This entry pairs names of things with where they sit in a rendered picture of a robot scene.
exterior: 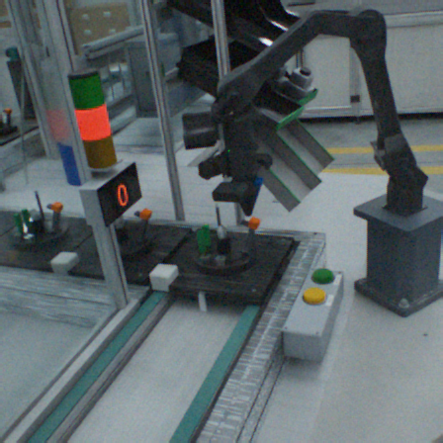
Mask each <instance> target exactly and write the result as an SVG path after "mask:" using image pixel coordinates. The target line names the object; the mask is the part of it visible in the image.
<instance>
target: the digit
mask: <svg viewBox="0 0 443 443"><path fill-rule="evenodd" d="M112 190H113V195H114V199H115V204H116V207H117V212H118V214H120V213H121V212H122V211H123V210H124V209H125V208H127V207H129V206H130V205H131V204H132V203H133V202H132V197H131V192H130V187H129V182H128V178H127V174H126V173H125V174H123V175H121V176H120V177H119V178H117V179H116V180H115V181H113V182H112Z"/></svg>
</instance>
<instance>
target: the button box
mask: <svg viewBox="0 0 443 443"><path fill-rule="evenodd" d="M315 270H317V269H313V268H310V271H309V272H308V275H307V277H306V279H305V281H304V283H303V286H302V288H301V290H300V292H299V294H298V296H297V299H296V301H295V303H294V304H293V306H292V308H291V311H290V313H289V315H288V317H287V319H286V321H285V324H284V326H283V328H282V341H283V354H284V355H285V356H289V357H295V358H301V359H306V360H311V361H315V362H321V360H322V357H323V354H324V351H325V349H326V346H327V343H328V340H329V338H330V335H331V332H332V329H333V326H334V323H335V321H336V318H337V315H338V312H339V309H340V306H341V304H342V298H343V272H339V271H332V272H333V279H332V280H331V281H330V282H327V283H319V282H316V281H315V280H314V279H313V278H312V272H314V271H315ZM309 288H320V289H322V290H324V291H325V300H324V302H322V303H320V304H316V305H313V304H310V303H308V302H306V300H305V291H306V290H308V289H309Z"/></svg>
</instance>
